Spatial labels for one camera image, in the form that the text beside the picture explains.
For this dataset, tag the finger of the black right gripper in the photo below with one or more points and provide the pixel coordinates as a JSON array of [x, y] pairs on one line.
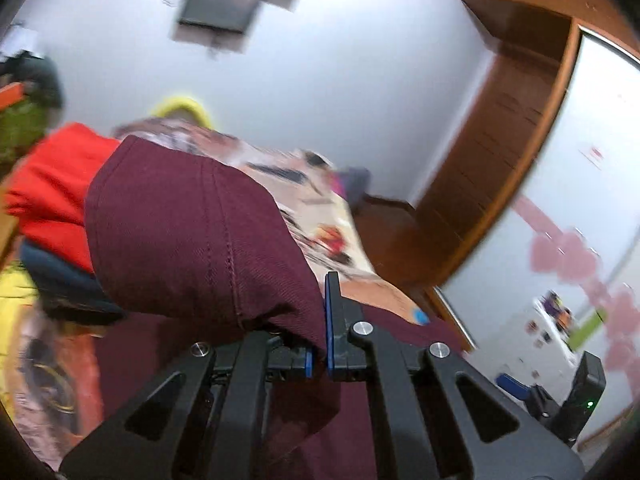
[[512, 386]]

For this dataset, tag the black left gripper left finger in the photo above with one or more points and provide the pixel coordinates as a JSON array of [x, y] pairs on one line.
[[202, 417]]

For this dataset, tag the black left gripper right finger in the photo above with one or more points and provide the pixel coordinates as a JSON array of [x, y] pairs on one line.
[[433, 415]]

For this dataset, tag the maroon large garment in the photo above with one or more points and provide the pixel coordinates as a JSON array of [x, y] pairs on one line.
[[190, 238]]

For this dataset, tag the patterned newspaper print bedspread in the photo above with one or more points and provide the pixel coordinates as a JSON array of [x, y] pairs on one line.
[[68, 375]]

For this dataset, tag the navy blue folded garment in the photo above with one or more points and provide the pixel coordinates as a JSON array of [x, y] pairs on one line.
[[66, 292]]

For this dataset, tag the brown wooden wardrobe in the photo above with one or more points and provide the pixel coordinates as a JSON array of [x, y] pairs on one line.
[[510, 119]]

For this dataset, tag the yellow garment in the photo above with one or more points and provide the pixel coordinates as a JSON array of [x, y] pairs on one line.
[[18, 295]]

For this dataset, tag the purple grey backpack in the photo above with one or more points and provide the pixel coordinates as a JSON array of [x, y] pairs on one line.
[[352, 184]]

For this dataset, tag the red folded garment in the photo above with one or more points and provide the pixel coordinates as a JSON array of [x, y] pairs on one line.
[[47, 192]]

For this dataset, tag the yellow curved headboard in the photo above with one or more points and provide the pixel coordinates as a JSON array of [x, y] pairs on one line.
[[175, 106]]

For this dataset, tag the dark grey bag on table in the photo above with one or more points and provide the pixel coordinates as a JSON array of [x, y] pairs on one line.
[[39, 76]]

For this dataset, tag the orange box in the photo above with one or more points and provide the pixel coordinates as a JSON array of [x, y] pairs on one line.
[[11, 94]]

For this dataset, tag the small dark wall monitor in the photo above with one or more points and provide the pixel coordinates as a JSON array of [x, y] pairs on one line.
[[222, 15]]

